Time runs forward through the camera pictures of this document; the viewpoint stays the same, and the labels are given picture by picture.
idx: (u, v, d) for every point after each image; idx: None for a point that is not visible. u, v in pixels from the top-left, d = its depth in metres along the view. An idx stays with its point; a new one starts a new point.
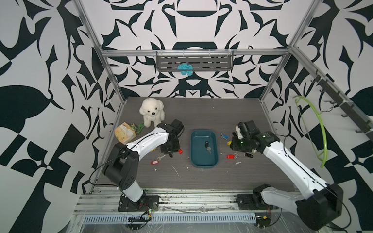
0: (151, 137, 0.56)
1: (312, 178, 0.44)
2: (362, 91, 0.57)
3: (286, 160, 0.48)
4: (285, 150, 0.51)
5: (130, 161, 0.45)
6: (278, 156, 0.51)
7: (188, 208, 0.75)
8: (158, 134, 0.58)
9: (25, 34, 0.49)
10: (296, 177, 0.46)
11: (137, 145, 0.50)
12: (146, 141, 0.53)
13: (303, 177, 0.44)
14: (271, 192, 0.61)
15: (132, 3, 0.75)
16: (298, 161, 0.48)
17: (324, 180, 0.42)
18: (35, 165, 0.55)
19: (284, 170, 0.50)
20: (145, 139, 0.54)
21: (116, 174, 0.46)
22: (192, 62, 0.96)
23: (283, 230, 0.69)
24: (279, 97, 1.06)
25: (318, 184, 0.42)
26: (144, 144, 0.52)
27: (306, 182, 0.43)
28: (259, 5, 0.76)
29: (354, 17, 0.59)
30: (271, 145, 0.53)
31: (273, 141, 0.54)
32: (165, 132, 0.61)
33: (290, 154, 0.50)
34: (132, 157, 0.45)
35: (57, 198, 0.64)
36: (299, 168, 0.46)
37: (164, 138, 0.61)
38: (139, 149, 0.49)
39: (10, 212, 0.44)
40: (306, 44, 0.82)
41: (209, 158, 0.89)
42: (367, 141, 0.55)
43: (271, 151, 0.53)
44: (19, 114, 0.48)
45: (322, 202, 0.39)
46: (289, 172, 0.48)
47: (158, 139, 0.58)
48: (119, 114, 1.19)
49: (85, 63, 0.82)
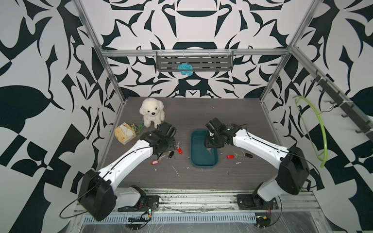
0: (129, 157, 0.49)
1: (276, 148, 0.49)
2: (362, 91, 0.57)
3: (252, 141, 0.53)
4: (248, 134, 0.56)
5: (101, 193, 0.39)
6: (245, 141, 0.56)
7: (188, 209, 0.75)
8: (139, 152, 0.51)
9: (25, 34, 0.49)
10: (264, 154, 0.51)
11: (110, 172, 0.44)
12: (124, 163, 0.47)
13: (269, 150, 0.49)
14: (263, 188, 0.62)
15: (132, 3, 0.76)
16: (262, 141, 0.52)
17: (284, 147, 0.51)
18: (35, 165, 0.55)
19: (254, 152, 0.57)
20: (124, 159, 0.48)
21: (90, 205, 0.42)
22: (192, 62, 0.96)
23: (283, 230, 0.69)
24: (279, 97, 1.06)
25: (281, 151, 0.48)
26: (121, 168, 0.46)
27: (273, 154, 0.48)
28: (259, 5, 0.76)
29: (354, 17, 0.59)
30: (237, 134, 0.58)
31: (238, 130, 0.59)
32: (148, 147, 0.53)
33: (253, 136, 0.55)
34: (105, 188, 0.40)
35: (57, 198, 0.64)
36: (264, 144, 0.51)
37: (147, 153, 0.54)
38: (113, 176, 0.43)
39: (10, 212, 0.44)
40: (306, 44, 0.82)
41: (209, 158, 0.89)
42: (367, 141, 0.55)
43: (238, 140, 0.58)
44: (19, 114, 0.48)
45: (291, 167, 0.43)
46: (258, 151, 0.53)
47: (139, 157, 0.51)
48: (119, 114, 1.19)
49: (85, 63, 0.82)
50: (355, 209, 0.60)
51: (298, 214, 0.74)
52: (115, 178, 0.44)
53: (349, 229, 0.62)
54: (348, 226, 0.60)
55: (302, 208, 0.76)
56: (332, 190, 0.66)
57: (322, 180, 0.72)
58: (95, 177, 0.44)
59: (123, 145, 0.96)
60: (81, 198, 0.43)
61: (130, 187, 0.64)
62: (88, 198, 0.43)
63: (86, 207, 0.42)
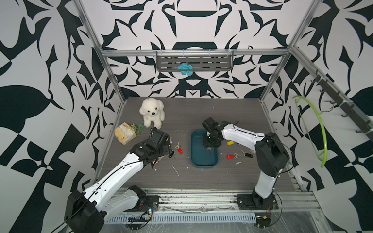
0: (117, 174, 0.47)
1: (254, 135, 0.55)
2: (362, 91, 0.57)
3: (237, 131, 0.61)
4: (234, 126, 0.65)
5: (85, 217, 0.38)
6: (230, 132, 0.63)
7: (188, 208, 0.75)
8: (127, 168, 0.49)
9: (25, 34, 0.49)
10: (245, 141, 0.58)
11: (96, 192, 0.42)
12: (111, 181, 0.45)
13: (248, 136, 0.56)
14: (259, 184, 0.64)
15: (132, 3, 0.76)
16: (244, 129, 0.60)
17: (262, 133, 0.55)
18: (35, 165, 0.55)
19: (240, 141, 0.61)
20: (111, 176, 0.46)
21: (75, 226, 0.41)
22: (192, 62, 0.96)
23: (283, 230, 0.69)
24: (279, 97, 1.06)
25: (258, 136, 0.54)
26: (107, 187, 0.44)
27: (251, 140, 0.54)
28: (259, 5, 0.76)
29: (354, 17, 0.59)
30: (225, 127, 0.66)
31: (226, 124, 0.68)
32: (137, 161, 0.51)
33: (237, 126, 0.64)
34: (90, 210, 0.38)
35: (57, 198, 0.77)
36: (246, 133, 0.58)
37: (137, 167, 0.52)
38: (98, 197, 0.41)
39: (10, 212, 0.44)
40: (306, 44, 0.82)
41: (209, 158, 0.89)
42: (367, 141, 0.55)
43: (226, 132, 0.66)
44: (20, 114, 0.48)
45: (264, 148, 0.49)
46: (241, 140, 0.60)
47: (127, 174, 0.49)
48: (119, 114, 1.19)
49: (85, 63, 0.82)
50: (355, 209, 0.60)
51: (298, 214, 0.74)
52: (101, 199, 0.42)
53: (349, 229, 0.62)
54: (348, 226, 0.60)
55: (302, 208, 0.76)
56: (332, 191, 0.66)
57: (322, 180, 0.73)
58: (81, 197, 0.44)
59: (123, 144, 0.96)
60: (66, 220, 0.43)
61: (127, 190, 0.64)
62: (74, 220, 0.42)
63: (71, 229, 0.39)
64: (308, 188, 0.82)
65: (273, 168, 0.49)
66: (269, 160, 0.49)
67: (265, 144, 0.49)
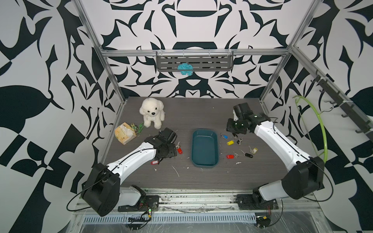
0: (136, 156, 0.52)
1: (297, 152, 0.46)
2: (362, 92, 0.57)
3: (276, 136, 0.51)
4: (275, 128, 0.53)
5: (109, 186, 0.41)
6: (267, 133, 0.53)
7: (188, 209, 0.75)
8: (144, 152, 0.54)
9: (25, 34, 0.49)
10: (283, 152, 0.48)
11: (119, 167, 0.46)
12: (130, 160, 0.49)
13: (289, 151, 0.47)
14: (266, 187, 0.62)
15: (132, 3, 0.75)
16: (285, 137, 0.51)
17: (307, 154, 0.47)
18: (35, 165, 0.55)
19: (272, 145, 0.52)
20: (130, 157, 0.51)
21: (94, 199, 0.43)
22: (192, 62, 0.96)
23: (283, 230, 0.69)
24: (279, 97, 1.06)
25: (301, 156, 0.45)
26: (128, 164, 0.48)
27: (291, 156, 0.46)
28: (259, 5, 0.76)
29: (354, 17, 0.59)
30: (262, 124, 0.55)
31: (264, 121, 0.56)
32: (152, 149, 0.57)
33: (279, 131, 0.53)
34: (113, 180, 0.41)
35: (57, 198, 0.77)
36: (286, 144, 0.48)
37: (151, 154, 0.57)
38: (121, 171, 0.45)
39: (10, 212, 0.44)
40: (306, 44, 0.82)
41: (210, 158, 0.89)
42: (367, 141, 0.55)
43: (261, 129, 0.55)
44: (19, 115, 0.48)
45: (304, 172, 0.42)
46: (278, 148, 0.50)
47: (144, 157, 0.54)
48: (119, 114, 1.19)
49: (85, 63, 0.82)
50: (355, 209, 0.60)
51: (298, 214, 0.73)
52: (123, 173, 0.46)
53: (349, 228, 0.62)
54: (348, 226, 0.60)
55: (303, 208, 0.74)
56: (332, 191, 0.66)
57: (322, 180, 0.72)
58: (103, 172, 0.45)
59: (124, 144, 0.96)
60: (86, 191, 0.44)
61: (130, 187, 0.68)
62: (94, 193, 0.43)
63: (90, 202, 0.43)
64: None
65: (300, 191, 0.43)
66: (301, 183, 0.42)
67: (304, 167, 0.42)
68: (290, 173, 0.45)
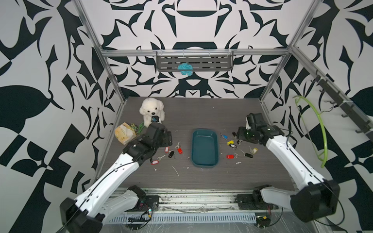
0: (110, 178, 0.44)
1: (310, 172, 0.44)
2: (363, 91, 0.57)
3: (287, 152, 0.49)
4: (287, 143, 0.52)
5: (77, 226, 0.37)
6: (280, 148, 0.51)
7: (188, 209, 0.75)
8: (121, 170, 0.46)
9: (25, 34, 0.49)
10: (294, 170, 0.46)
11: (87, 200, 0.40)
12: (102, 188, 0.43)
13: (301, 170, 0.45)
14: (271, 191, 0.61)
15: (132, 3, 0.76)
16: (298, 156, 0.48)
17: (322, 175, 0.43)
18: (35, 165, 0.55)
19: (285, 163, 0.50)
20: (102, 182, 0.43)
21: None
22: (192, 62, 0.96)
23: (284, 230, 0.70)
24: (279, 97, 1.06)
25: (315, 177, 0.43)
26: (99, 194, 0.42)
27: (303, 176, 0.43)
28: (259, 5, 0.76)
29: (354, 17, 0.59)
30: (275, 138, 0.54)
31: (277, 135, 0.55)
32: (132, 162, 0.48)
33: (292, 148, 0.50)
34: (81, 220, 0.37)
35: (57, 198, 0.77)
36: (298, 161, 0.47)
37: (131, 169, 0.49)
38: (90, 205, 0.40)
39: (10, 211, 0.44)
40: (306, 44, 0.82)
41: (210, 158, 0.90)
42: (367, 141, 0.55)
43: (273, 143, 0.54)
44: (19, 115, 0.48)
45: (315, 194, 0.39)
46: (289, 165, 0.48)
47: (121, 175, 0.47)
48: (119, 114, 1.19)
49: (85, 63, 0.82)
50: (355, 209, 0.60)
51: None
52: (93, 207, 0.40)
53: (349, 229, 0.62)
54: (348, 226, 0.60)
55: None
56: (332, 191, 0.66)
57: None
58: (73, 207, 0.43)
59: (123, 144, 0.96)
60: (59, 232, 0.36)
61: (127, 191, 0.63)
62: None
63: None
64: None
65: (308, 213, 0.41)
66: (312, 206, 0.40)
67: (316, 190, 0.40)
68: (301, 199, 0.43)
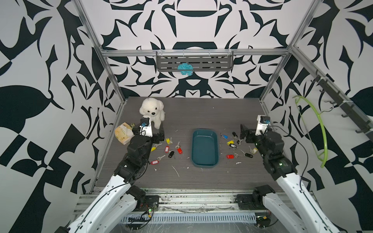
0: (103, 201, 0.46)
1: (325, 223, 0.42)
2: (363, 91, 0.57)
3: (300, 197, 0.47)
4: (301, 184, 0.49)
5: None
6: (292, 190, 0.49)
7: (188, 208, 0.75)
8: (112, 192, 0.48)
9: (25, 34, 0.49)
10: (307, 218, 0.44)
11: (81, 225, 0.41)
12: (96, 212, 0.44)
13: (315, 220, 0.42)
14: (277, 205, 0.59)
15: (132, 3, 0.76)
16: (314, 202, 0.45)
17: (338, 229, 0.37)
18: (35, 165, 0.55)
19: (297, 208, 0.48)
20: (94, 207, 0.44)
21: None
22: (192, 62, 0.96)
23: (284, 230, 0.70)
24: (279, 97, 1.06)
25: (331, 230, 0.41)
26: (93, 219, 0.43)
27: (318, 229, 0.41)
28: (259, 5, 0.76)
29: (354, 17, 0.59)
30: (287, 176, 0.51)
31: (290, 173, 0.52)
32: (124, 183, 0.50)
33: (306, 191, 0.48)
34: None
35: (57, 198, 0.77)
36: (312, 209, 0.44)
37: (123, 190, 0.51)
38: (84, 230, 0.41)
39: (10, 211, 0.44)
40: (306, 44, 0.82)
41: (210, 158, 0.90)
42: (367, 141, 0.55)
43: (285, 182, 0.51)
44: (20, 115, 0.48)
45: None
46: (302, 212, 0.46)
47: (114, 198, 0.48)
48: (119, 114, 1.19)
49: (85, 63, 0.82)
50: (355, 209, 0.60)
51: None
52: None
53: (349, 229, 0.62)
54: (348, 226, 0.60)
55: None
56: (332, 191, 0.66)
57: (322, 181, 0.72)
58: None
59: (123, 144, 0.96)
60: None
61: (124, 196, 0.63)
62: None
63: None
64: (308, 188, 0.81)
65: None
66: None
67: None
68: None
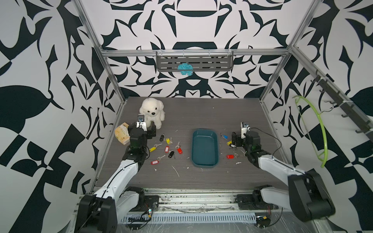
0: (121, 174, 0.52)
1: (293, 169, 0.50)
2: (362, 91, 0.57)
3: (274, 162, 0.57)
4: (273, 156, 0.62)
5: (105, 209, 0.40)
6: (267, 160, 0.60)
7: (188, 209, 0.75)
8: (127, 168, 0.55)
9: (25, 35, 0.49)
10: (281, 173, 0.52)
11: (108, 190, 0.45)
12: (118, 180, 0.49)
13: (285, 169, 0.52)
14: (271, 192, 0.60)
15: (132, 3, 0.76)
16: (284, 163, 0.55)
17: (302, 170, 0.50)
18: (34, 165, 0.55)
19: (275, 173, 0.56)
20: (115, 178, 0.50)
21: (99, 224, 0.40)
22: (192, 62, 0.96)
23: (283, 230, 0.69)
24: (279, 97, 1.06)
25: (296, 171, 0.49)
26: (116, 185, 0.48)
27: (286, 172, 0.50)
28: (259, 5, 0.76)
29: (354, 17, 0.59)
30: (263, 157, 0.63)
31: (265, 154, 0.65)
32: (133, 163, 0.58)
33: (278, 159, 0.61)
34: (108, 204, 0.41)
35: (57, 198, 0.77)
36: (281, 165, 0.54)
37: (134, 169, 0.58)
38: (112, 192, 0.44)
39: (10, 211, 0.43)
40: (306, 44, 0.82)
41: (210, 158, 0.90)
42: (367, 141, 0.55)
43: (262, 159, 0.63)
44: (19, 115, 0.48)
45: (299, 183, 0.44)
46: (277, 171, 0.55)
47: (128, 174, 0.54)
48: (119, 114, 1.19)
49: (85, 63, 0.82)
50: (355, 210, 0.60)
51: None
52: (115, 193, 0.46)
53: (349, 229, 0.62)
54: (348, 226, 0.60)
55: None
56: (332, 191, 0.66)
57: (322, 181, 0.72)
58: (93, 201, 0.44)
59: (123, 145, 0.96)
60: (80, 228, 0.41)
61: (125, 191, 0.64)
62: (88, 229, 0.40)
63: None
64: None
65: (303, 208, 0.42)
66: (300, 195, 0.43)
67: (300, 179, 0.45)
68: (291, 190, 0.46)
